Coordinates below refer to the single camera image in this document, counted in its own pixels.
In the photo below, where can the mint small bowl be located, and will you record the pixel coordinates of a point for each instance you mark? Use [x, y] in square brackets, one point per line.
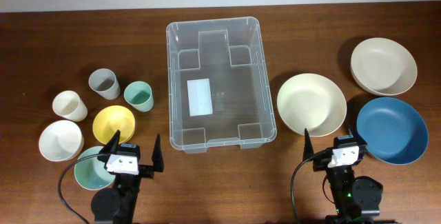
[91, 174]

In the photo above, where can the cream plate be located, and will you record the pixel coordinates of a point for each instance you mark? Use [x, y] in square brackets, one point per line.
[311, 103]

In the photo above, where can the clear plastic storage container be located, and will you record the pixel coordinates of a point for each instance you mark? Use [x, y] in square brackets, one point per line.
[230, 53]

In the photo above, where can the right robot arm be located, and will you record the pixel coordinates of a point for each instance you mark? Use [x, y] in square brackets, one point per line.
[356, 199]

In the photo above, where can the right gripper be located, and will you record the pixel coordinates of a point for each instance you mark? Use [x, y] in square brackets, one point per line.
[321, 163]

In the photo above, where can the yellow small bowl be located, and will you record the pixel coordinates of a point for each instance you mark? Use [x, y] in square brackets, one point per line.
[111, 119]

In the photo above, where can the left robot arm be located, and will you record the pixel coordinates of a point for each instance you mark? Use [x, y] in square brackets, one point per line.
[117, 203]

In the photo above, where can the mint green cup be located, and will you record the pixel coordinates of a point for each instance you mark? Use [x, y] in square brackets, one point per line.
[139, 95]

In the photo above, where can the white label in container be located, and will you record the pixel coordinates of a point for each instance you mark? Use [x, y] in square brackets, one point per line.
[199, 97]

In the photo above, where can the blue plate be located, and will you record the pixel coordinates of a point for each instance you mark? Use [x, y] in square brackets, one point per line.
[394, 131]

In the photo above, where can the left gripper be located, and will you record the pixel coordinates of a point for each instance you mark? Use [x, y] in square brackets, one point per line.
[148, 171]

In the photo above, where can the white small bowl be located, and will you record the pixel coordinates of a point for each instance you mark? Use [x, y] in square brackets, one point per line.
[61, 141]

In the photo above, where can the cream cup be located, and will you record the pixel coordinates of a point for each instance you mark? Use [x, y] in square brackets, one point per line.
[69, 105]

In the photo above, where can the grey cup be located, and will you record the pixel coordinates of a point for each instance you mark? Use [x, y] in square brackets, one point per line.
[104, 82]

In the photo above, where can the beige bowl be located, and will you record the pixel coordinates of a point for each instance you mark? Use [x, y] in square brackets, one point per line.
[383, 67]

